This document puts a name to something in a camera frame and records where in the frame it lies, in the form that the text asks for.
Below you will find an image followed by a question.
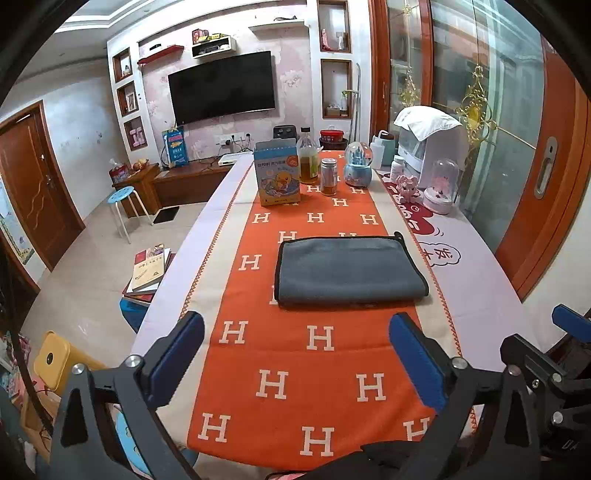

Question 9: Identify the pale printed tablecloth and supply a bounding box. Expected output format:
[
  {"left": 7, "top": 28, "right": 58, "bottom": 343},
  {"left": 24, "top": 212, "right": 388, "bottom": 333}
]
[{"left": 131, "top": 150, "right": 555, "bottom": 464}]

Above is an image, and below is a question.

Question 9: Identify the wooden tv cabinet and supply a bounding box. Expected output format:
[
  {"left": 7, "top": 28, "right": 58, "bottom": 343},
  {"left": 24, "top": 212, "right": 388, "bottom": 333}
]
[{"left": 113, "top": 159, "right": 234, "bottom": 217}]

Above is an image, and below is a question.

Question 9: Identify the small jar with metal lid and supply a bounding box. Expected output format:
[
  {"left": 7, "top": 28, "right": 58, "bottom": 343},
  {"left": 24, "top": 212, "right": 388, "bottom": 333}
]
[{"left": 320, "top": 158, "right": 336, "bottom": 197}]

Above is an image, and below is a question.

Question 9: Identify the white folded cloth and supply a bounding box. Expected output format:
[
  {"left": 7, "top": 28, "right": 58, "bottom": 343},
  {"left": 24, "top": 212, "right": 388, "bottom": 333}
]
[{"left": 393, "top": 106, "right": 463, "bottom": 141}]

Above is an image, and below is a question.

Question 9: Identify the blue snow globe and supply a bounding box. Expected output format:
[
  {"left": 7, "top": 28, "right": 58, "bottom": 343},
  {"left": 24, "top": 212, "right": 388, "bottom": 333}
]
[{"left": 343, "top": 141, "right": 374, "bottom": 188}]

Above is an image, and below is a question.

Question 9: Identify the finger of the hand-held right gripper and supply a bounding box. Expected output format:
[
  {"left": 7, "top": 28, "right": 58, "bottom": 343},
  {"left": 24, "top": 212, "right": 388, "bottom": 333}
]
[
  {"left": 551, "top": 304, "right": 591, "bottom": 345},
  {"left": 500, "top": 333, "right": 591, "bottom": 416}
]

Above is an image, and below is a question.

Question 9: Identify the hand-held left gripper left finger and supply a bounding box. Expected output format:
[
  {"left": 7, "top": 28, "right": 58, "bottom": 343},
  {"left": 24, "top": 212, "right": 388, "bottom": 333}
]
[{"left": 50, "top": 311, "right": 206, "bottom": 480}]

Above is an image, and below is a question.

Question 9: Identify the glass sliding door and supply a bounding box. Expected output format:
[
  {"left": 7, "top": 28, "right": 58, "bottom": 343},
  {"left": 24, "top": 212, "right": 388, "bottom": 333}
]
[{"left": 369, "top": 0, "right": 591, "bottom": 303}]

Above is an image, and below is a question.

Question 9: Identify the red wall shelf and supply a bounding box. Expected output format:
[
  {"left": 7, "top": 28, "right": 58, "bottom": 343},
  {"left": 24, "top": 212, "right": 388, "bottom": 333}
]
[{"left": 137, "top": 44, "right": 185, "bottom": 66}]

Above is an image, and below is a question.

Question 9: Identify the red pot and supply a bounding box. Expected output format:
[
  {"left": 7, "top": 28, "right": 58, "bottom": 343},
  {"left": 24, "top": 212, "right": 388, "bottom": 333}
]
[{"left": 320, "top": 129, "right": 347, "bottom": 151}]

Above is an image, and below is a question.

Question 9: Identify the light blue patterned stool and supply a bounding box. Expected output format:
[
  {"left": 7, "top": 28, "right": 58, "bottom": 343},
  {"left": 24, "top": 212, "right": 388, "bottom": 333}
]
[{"left": 112, "top": 410, "right": 155, "bottom": 478}]

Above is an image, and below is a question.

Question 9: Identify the pink toy figure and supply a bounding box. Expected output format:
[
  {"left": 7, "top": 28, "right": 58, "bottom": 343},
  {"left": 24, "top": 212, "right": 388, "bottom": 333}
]
[{"left": 396, "top": 174, "right": 422, "bottom": 203}]

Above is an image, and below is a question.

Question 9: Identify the yellow plastic bin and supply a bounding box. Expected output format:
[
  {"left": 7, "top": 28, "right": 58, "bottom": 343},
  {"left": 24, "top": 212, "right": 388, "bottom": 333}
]
[{"left": 33, "top": 331, "right": 107, "bottom": 397}]

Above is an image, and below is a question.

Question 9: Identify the black television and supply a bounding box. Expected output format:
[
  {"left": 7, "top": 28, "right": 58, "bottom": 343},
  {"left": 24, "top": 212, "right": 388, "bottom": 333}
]
[{"left": 167, "top": 52, "right": 276, "bottom": 126}]

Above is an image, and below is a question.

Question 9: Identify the blue duck-print box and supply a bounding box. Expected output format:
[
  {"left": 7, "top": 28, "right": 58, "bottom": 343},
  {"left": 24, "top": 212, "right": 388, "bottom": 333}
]
[{"left": 253, "top": 140, "right": 302, "bottom": 207}]

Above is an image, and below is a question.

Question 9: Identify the stack of books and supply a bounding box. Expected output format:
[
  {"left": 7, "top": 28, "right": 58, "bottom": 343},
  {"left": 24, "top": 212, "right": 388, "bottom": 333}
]
[{"left": 122, "top": 244, "right": 176, "bottom": 305}]

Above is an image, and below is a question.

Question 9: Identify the glass bottle with yellow liquid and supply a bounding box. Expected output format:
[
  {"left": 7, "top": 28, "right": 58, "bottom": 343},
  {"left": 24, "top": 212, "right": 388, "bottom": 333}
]
[{"left": 298, "top": 127, "right": 321, "bottom": 185}]

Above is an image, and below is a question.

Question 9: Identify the white plastic jug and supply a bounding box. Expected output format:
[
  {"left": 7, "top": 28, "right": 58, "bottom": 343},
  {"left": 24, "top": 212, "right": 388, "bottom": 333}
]
[{"left": 369, "top": 130, "right": 397, "bottom": 171}]

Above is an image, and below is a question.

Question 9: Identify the white water dispenser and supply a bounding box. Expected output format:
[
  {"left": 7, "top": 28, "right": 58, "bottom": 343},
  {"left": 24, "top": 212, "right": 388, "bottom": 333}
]
[{"left": 397, "top": 124, "right": 471, "bottom": 185}]

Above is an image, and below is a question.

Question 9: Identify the blue round stool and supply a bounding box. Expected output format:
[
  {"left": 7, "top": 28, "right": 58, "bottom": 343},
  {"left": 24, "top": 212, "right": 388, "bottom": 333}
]
[{"left": 107, "top": 186, "right": 154, "bottom": 244}]

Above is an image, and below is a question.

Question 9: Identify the orange patterned table runner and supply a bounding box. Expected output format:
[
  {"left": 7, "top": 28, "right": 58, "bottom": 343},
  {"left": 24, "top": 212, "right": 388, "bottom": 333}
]
[{"left": 185, "top": 150, "right": 463, "bottom": 472}]

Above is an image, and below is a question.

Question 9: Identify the wooden door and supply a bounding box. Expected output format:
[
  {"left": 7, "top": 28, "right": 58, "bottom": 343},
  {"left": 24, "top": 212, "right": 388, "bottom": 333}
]
[{"left": 0, "top": 102, "right": 86, "bottom": 273}]

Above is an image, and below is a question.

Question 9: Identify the glass dome lamp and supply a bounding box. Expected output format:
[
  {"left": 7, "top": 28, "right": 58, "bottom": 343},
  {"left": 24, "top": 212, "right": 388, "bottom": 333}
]
[{"left": 423, "top": 158, "right": 461, "bottom": 215}]

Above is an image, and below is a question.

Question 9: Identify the grey towel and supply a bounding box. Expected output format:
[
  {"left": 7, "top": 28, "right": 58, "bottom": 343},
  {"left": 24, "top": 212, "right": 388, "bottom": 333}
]
[{"left": 274, "top": 232, "right": 429, "bottom": 309}]

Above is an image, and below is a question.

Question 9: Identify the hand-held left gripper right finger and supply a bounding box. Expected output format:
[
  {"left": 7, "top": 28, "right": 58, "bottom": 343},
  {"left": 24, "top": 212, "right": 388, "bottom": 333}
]
[{"left": 389, "top": 312, "right": 542, "bottom": 480}]

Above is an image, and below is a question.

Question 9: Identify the blue cardboard box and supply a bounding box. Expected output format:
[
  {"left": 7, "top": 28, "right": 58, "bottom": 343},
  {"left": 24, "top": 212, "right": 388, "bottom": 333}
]
[{"left": 161, "top": 128, "right": 189, "bottom": 168}]

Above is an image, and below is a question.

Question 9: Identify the white wall shelf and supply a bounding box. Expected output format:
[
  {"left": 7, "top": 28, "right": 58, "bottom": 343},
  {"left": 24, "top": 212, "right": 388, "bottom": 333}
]
[{"left": 191, "top": 36, "right": 237, "bottom": 59}]

